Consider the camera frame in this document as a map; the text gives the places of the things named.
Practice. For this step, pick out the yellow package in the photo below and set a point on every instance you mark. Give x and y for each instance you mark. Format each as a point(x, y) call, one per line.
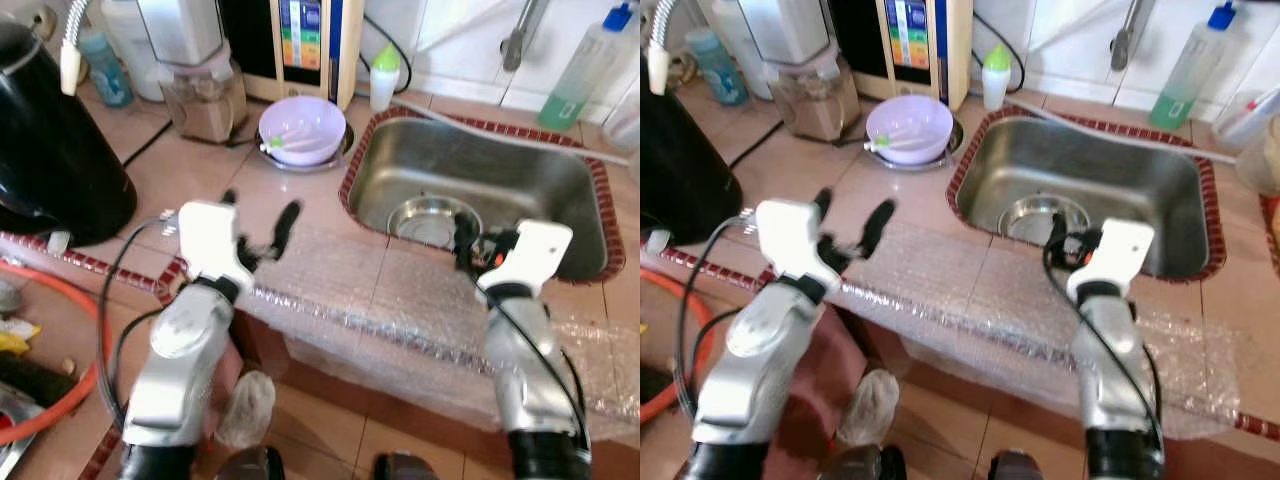
point(18, 338)

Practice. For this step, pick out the white counter pipe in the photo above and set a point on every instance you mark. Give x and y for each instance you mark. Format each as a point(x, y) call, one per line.
point(1110, 128)
point(500, 128)

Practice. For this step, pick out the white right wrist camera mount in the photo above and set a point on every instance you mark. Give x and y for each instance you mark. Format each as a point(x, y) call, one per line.
point(1120, 250)
point(535, 250)

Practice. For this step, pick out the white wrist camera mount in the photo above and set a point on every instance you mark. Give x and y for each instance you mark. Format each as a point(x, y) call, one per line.
point(535, 250)
point(210, 240)
point(1120, 250)
point(790, 240)

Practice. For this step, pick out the small steel bowl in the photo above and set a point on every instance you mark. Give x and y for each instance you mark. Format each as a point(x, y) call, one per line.
point(1030, 215)
point(425, 215)

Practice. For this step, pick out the black electric kettle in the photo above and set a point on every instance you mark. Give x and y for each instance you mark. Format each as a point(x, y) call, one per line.
point(60, 150)
point(680, 170)

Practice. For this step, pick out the white rag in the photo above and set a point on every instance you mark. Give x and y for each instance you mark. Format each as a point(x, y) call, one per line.
point(868, 408)
point(245, 410)

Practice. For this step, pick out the black left robot foot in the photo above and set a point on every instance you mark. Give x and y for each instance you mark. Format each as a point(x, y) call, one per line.
point(250, 465)
point(860, 465)

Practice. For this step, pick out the dark green cucumber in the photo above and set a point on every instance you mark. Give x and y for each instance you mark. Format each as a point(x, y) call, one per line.
point(35, 378)
point(655, 382)

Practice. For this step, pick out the small teal bottle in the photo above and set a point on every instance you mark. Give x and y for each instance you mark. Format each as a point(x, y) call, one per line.
point(720, 70)
point(108, 75)

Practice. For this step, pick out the metal tap lever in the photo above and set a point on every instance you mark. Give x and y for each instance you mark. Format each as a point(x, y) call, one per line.
point(515, 45)
point(1123, 45)

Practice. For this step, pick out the black right robot foot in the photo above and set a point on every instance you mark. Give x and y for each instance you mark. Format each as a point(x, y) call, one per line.
point(1015, 468)
point(405, 468)

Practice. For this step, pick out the white chopstick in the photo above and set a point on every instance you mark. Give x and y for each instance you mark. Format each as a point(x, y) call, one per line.
point(903, 138)
point(300, 137)
point(908, 142)
point(305, 141)

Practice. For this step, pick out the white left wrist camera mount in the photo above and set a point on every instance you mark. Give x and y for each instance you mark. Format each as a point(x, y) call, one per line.
point(210, 240)
point(790, 240)

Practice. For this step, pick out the white plastic jug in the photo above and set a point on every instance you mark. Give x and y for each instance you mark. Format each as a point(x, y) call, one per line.
point(130, 40)
point(745, 35)

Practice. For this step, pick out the clear plastic container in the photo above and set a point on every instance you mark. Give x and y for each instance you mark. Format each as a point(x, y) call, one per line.
point(1240, 120)
point(622, 120)

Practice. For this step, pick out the purple plastic bowl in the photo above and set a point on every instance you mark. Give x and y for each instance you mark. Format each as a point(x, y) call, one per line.
point(310, 120)
point(915, 120)

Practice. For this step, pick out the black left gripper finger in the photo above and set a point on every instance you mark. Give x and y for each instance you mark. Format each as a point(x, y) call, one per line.
point(822, 204)
point(286, 225)
point(229, 198)
point(877, 226)

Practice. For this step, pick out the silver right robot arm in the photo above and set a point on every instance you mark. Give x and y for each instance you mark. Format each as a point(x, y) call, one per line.
point(1110, 350)
point(520, 350)

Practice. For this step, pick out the round steel dish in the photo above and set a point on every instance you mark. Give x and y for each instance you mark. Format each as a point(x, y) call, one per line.
point(300, 168)
point(905, 168)

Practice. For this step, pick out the clear bubble wrap sheet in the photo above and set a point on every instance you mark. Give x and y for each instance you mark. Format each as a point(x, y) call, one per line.
point(1000, 290)
point(400, 290)

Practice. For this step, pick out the white bottle with green cap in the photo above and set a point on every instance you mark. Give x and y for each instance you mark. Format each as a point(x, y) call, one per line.
point(384, 85)
point(995, 85)

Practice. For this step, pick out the beige water ionizer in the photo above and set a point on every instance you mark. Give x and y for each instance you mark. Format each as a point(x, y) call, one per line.
point(910, 40)
point(300, 40)

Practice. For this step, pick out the stainless steel sink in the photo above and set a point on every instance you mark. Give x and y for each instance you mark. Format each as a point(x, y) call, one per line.
point(1090, 170)
point(480, 170)

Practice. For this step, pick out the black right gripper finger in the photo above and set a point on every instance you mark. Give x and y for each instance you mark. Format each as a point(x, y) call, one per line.
point(466, 240)
point(1056, 238)

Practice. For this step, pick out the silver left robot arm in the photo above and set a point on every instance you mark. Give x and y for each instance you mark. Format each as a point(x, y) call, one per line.
point(750, 340)
point(180, 340)

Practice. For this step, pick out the green dish soap bottle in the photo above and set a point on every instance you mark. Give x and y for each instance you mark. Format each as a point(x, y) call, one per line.
point(1190, 80)
point(580, 80)

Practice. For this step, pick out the black robot foot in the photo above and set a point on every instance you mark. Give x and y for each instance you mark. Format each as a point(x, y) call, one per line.
point(405, 468)
point(250, 465)
point(860, 465)
point(1015, 468)

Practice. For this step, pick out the steel tray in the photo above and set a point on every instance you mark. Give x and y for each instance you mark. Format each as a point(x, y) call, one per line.
point(15, 430)

